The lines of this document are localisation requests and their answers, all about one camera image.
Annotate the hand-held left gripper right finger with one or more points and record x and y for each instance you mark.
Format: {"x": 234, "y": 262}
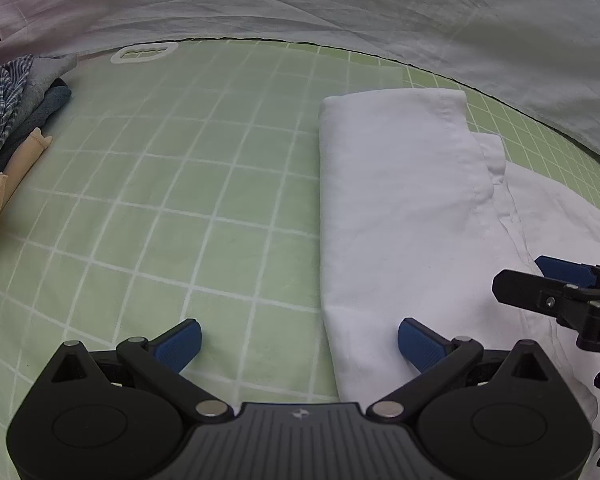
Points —
{"x": 420, "y": 345}

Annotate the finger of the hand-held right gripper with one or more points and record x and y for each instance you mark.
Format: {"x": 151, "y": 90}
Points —
{"x": 530, "y": 290}
{"x": 565, "y": 270}

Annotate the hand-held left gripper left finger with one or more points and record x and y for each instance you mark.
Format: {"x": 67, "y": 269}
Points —
{"x": 177, "y": 345}

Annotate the white pants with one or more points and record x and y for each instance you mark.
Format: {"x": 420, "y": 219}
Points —
{"x": 405, "y": 210}

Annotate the green checked bed sheet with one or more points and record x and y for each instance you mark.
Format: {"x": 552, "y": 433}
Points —
{"x": 155, "y": 185}

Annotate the beige cloth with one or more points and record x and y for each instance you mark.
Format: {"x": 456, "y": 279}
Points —
{"x": 20, "y": 165}

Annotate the blue cloth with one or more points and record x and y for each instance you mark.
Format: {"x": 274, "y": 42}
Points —
{"x": 50, "y": 102}

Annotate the grey cloth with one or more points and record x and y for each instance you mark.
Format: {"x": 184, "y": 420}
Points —
{"x": 45, "y": 72}

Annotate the blue plaid shirt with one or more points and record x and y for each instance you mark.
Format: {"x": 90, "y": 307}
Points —
{"x": 0, "y": 95}

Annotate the white printed cloth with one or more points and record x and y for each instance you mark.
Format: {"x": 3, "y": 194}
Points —
{"x": 280, "y": 0}

